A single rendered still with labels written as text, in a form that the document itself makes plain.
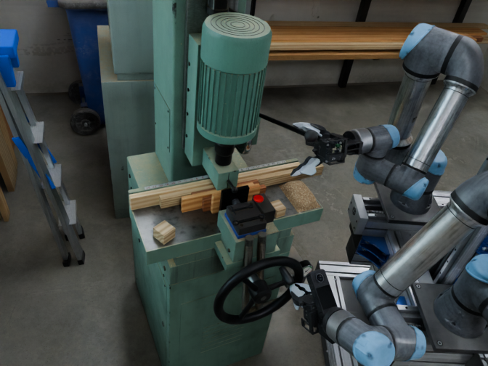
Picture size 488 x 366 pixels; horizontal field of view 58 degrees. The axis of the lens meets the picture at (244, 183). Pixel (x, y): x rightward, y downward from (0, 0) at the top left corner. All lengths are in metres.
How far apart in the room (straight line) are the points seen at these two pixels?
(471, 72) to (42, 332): 1.97
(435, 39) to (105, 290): 1.80
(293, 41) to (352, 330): 2.65
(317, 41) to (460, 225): 2.63
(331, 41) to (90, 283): 2.39
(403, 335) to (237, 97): 0.69
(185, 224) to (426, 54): 0.87
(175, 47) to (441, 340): 1.12
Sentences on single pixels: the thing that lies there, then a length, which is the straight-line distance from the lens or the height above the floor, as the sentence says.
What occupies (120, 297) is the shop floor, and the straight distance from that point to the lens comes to 2.30.
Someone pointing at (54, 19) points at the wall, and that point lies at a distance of 3.57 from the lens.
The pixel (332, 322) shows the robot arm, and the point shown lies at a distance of 1.07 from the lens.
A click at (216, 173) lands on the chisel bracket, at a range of 1.34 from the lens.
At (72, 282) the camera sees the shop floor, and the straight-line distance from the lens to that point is 2.40.
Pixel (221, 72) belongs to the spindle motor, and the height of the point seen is 1.38.
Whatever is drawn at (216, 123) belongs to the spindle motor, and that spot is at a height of 1.23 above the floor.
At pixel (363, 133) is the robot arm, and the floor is 1.21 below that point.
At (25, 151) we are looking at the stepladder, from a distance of 1.99.
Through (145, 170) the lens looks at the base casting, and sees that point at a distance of 1.71.
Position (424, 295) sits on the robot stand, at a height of 0.82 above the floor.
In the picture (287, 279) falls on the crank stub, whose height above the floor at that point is 0.93.
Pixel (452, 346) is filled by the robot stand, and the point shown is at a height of 0.82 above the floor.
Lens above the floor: 1.88
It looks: 40 degrees down
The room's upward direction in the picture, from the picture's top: 9 degrees clockwise
